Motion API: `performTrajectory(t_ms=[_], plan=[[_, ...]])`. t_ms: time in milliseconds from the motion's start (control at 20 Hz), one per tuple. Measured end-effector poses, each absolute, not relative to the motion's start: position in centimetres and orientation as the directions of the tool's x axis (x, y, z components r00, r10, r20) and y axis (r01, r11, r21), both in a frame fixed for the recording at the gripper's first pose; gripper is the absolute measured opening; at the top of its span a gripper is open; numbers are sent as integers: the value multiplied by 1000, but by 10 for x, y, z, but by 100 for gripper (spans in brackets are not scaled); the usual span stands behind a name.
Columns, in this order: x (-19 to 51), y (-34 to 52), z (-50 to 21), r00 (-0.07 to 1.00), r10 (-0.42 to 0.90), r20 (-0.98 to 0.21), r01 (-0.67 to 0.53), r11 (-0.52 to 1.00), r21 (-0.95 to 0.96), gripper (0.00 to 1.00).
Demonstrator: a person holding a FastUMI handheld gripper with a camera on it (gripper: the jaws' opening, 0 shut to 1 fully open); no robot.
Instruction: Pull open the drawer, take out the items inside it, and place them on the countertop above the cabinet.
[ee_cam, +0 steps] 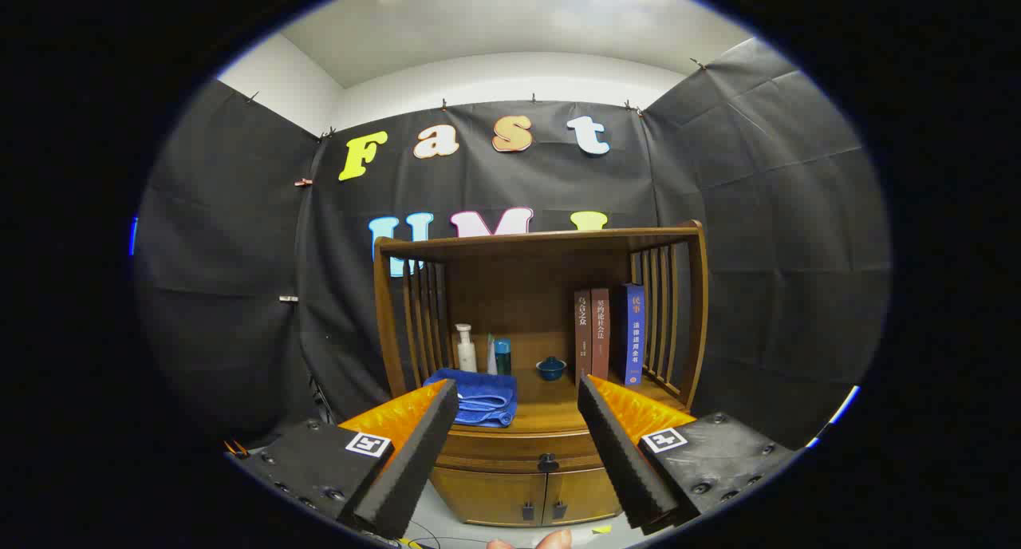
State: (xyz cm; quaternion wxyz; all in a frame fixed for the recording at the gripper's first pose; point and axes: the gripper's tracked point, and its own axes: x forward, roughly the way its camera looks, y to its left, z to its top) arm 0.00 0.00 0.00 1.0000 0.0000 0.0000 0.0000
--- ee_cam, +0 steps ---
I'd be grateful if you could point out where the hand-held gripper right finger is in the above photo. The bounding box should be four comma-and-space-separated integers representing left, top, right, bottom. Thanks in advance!
577, 374, 802, 534

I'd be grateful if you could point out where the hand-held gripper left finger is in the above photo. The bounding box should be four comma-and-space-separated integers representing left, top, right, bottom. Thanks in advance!
226, 379, 461, 540

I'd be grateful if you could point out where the wooden cabinet door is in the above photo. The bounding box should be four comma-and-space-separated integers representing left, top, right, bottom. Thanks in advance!
542, 467, 623, 524
431, 467, 550, 526

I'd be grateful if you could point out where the wooden countertop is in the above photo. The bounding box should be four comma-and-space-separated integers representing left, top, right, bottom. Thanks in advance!
431, 331, 691, 436

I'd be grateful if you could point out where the wooden cabinet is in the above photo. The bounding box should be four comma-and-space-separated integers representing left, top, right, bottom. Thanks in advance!
373, 220, 709, 527

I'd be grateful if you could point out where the folded blue towel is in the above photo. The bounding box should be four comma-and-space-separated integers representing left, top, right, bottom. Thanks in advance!
423, 368, 518, 429

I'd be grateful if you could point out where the white pump bottle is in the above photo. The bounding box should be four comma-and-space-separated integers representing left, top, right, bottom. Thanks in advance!
455, 323, 478, 373

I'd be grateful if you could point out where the blue book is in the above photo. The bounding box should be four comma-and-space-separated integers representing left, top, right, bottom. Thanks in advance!
609, 283, 646, 386

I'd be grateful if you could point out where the reddish brown book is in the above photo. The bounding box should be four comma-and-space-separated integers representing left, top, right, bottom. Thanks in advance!
590, 287, 611, 381

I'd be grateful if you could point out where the dark brown book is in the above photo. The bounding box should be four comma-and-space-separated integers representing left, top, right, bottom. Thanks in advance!
574, 290, 593, 386

